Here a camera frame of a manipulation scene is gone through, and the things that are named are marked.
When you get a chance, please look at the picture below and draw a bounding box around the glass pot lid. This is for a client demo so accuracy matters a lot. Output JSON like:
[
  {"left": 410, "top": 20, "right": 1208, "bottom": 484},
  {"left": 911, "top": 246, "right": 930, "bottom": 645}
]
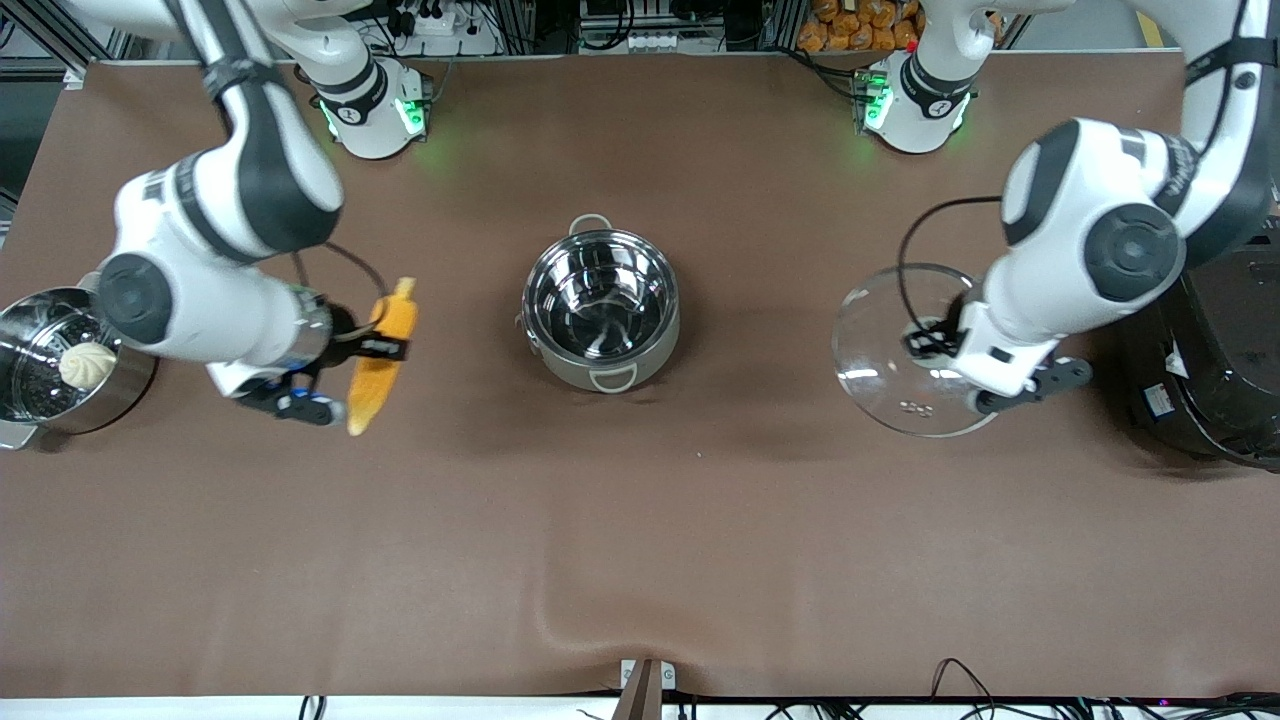
[{"left": 833, "top": 263, "right": 1001, "bottom": 438}]

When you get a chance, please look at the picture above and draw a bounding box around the yellow corn cob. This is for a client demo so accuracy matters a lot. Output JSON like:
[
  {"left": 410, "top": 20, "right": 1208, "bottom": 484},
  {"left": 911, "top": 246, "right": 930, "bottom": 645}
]
[{"left": 346, "top": 277, "right": 419, "bottom": 437}]

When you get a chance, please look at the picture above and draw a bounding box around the stainless steel steamer pot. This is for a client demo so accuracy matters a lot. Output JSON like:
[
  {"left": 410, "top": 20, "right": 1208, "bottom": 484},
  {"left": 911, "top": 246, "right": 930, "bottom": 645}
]
[{"left": 0, "top": 287, "right": 159, "bottom": 451}]

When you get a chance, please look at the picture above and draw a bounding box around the black rice cooker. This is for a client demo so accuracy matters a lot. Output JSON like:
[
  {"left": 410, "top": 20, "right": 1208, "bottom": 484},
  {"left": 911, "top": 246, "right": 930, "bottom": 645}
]
[{"left": 1118, "top": 215, "right": 1280, "bottom": 471}]

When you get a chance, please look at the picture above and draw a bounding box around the white steamed bun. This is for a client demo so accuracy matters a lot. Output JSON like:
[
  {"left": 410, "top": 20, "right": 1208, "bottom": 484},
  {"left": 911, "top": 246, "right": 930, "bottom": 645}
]
[{"left": 58, "top": 342, "right": 119, "bottom": 391}]

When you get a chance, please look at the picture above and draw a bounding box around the brown table mat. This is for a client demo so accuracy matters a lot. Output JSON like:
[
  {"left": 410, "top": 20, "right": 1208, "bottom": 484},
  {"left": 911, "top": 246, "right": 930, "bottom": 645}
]
[{"left": 0, "top": 50, "right": 1280, "bottom": 698}]

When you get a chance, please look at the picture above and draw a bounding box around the bag of orange snacks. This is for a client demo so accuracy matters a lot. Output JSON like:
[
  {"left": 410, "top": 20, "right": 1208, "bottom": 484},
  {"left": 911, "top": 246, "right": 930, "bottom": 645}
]
[{"left": 798, "top": 0, "right": 921, "bottom": 53}]

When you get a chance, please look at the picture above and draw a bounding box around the white power strip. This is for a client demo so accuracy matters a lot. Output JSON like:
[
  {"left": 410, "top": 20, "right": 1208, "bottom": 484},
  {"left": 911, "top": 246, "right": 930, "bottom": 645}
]
[{"left": 398, "top": 0, "right": 483, "bottom": 37}]

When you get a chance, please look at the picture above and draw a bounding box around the black looped cable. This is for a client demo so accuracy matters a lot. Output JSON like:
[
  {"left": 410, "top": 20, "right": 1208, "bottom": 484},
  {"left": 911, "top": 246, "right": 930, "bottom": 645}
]
[{"left": 930, "top": 657, "right": 1003, "bottom": 720}]

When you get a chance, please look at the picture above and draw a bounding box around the aluminium frame profile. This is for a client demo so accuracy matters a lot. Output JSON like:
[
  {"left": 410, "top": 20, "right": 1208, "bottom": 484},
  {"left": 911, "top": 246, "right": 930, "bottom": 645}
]
[{"left": 0, "top": 0, "right": 151, "bottom": 83}]

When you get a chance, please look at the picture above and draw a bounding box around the metal table clamp bracket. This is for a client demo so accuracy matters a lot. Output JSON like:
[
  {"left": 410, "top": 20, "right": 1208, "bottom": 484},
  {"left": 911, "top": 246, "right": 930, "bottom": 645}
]
[{"left": 612, "top": 658, "right": 678, "bottom": 720}]

